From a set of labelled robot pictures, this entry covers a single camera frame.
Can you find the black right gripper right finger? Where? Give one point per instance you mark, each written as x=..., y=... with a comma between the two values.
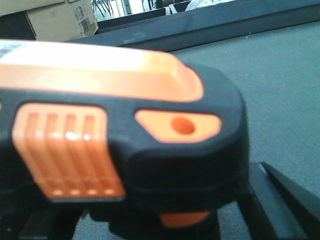
x=277, y=208

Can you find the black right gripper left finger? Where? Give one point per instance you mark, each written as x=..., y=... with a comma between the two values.
x=50, y=224

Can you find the orange black barcode scanner gun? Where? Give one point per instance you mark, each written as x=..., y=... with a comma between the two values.
x=136, y=138

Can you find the large cardboard box black print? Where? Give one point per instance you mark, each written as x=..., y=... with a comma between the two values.
x=47, y=20

